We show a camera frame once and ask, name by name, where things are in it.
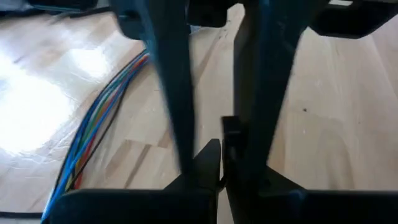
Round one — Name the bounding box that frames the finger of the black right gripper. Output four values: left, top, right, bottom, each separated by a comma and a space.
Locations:
136, 0, 196, 178
221, 0, 312, 167

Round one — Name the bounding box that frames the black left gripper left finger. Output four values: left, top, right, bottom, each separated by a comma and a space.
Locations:
46, 138, 222, 224

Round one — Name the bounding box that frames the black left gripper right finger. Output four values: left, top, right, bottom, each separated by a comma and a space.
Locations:
222, 136, 398, 224

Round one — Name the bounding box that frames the multicolour wire harness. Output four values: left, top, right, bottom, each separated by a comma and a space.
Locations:
0, 49, 150, 224

